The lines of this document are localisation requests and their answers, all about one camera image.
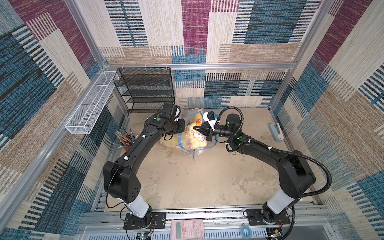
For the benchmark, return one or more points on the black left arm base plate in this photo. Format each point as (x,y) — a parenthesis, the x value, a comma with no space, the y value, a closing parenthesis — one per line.
(155,220)

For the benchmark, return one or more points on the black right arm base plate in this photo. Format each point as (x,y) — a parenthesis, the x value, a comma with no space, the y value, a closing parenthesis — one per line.
(257,217)

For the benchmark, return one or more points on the white wire mesh basket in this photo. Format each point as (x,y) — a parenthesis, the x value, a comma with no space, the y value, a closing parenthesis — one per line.
(87,113)

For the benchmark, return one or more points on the yellow cartoon blanket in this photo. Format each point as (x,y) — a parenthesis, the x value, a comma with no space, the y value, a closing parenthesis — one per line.
(190,139)

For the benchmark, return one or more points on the clear plastic vacuum bag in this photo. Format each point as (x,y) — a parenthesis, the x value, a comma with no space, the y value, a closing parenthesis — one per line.
(195,153)

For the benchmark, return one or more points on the light blue stapler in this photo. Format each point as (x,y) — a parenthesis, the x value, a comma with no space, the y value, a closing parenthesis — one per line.
(276,132)

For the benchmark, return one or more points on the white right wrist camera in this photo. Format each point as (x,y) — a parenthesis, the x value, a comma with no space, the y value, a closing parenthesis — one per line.
(211,118)

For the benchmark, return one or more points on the pink calculator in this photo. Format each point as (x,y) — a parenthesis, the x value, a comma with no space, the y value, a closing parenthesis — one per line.
(187,229)

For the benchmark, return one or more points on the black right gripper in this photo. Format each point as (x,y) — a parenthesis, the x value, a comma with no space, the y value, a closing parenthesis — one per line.
(208,132)

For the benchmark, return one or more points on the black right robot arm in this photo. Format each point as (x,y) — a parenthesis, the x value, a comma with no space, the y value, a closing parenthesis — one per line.
(295,174)

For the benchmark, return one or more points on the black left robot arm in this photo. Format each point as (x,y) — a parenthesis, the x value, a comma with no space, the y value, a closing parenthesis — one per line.
(120,180)

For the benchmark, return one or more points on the coloured pencils bundle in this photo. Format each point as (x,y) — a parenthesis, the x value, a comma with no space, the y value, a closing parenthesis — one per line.
(126,136)

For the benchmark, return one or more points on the black wire mesh shelf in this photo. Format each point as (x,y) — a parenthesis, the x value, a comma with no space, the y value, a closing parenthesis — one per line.
(145,90)

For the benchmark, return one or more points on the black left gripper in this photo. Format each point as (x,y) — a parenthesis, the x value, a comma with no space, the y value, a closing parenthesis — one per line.
(181,122)

